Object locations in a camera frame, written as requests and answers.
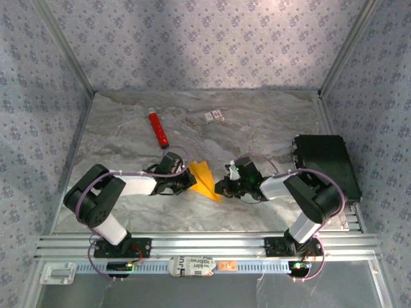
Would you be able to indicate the black controller board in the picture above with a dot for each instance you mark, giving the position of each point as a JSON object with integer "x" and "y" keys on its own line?
{"x": 118, "y": 266}
{"x": 299, "y": 266}

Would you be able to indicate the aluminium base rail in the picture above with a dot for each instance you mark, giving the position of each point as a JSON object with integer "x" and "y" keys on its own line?
{"x": 208, "y": 245}

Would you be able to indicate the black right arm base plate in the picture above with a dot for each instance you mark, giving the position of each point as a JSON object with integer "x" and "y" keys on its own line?
{"x": 276, "y": 247}

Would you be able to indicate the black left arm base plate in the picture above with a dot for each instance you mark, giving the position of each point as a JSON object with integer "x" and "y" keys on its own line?
{"x": 144, "y": 248}

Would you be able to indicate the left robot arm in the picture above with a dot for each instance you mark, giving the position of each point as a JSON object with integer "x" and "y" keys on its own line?
{"x": 138, "y": 186}

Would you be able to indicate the white plastic bracket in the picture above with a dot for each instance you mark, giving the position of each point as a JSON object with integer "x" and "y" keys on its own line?
{"x": 57, "y": 273}

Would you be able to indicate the small printed card box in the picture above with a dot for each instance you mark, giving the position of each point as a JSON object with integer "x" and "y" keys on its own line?
{"x": 213, "y": 116}

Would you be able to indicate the orange label tag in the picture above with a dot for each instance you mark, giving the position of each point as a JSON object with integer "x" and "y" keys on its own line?
{"x": 228, "y": 265}

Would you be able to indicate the black hard case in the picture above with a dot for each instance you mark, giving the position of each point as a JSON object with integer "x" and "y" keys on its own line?
{"x": 324, "y": 150}

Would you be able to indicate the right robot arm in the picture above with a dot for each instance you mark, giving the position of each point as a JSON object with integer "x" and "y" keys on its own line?
{"x": 273, "y": 189}

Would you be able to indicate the orange paper sheet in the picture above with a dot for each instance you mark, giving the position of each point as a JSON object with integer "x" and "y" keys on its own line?
{"x": 204, "y": 183}

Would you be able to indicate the black left controller board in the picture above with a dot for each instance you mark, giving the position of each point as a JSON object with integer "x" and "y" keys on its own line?
{"x": 118, "y": 266}

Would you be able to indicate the red cylinder tube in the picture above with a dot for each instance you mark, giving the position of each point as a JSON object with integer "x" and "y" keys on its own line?
{"x": 158, "y": 128}

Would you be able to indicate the aluminium frame post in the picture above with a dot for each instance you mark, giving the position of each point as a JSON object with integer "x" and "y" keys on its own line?
{"x": 347, "y": 48}

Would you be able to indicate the black right controller board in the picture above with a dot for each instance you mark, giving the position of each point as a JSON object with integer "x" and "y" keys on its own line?
{"x": 299, "y": 266}

